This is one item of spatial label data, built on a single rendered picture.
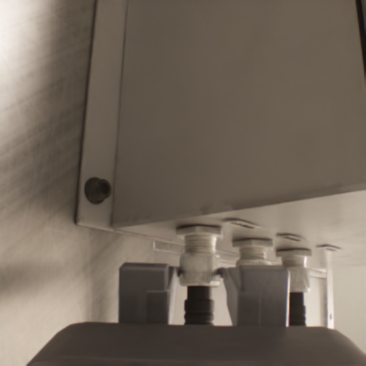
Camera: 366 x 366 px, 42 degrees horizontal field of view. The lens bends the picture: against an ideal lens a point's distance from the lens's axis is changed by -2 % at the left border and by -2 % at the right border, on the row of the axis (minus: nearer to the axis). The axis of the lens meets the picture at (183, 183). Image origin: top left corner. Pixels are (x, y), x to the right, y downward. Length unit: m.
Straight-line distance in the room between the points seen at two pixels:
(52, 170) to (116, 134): 0.03
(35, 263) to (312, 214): 0.09
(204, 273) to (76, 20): 0.11
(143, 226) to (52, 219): 0.03
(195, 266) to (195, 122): 0.05
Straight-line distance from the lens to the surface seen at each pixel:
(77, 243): 0.18
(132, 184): 0.19
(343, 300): 3.96
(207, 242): 0.18
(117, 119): 0.20
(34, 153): 0.18
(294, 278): 0.23
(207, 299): 0.18
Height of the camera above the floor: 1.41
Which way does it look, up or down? 46 degrees up
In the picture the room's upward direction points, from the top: 46 degrees clockwise
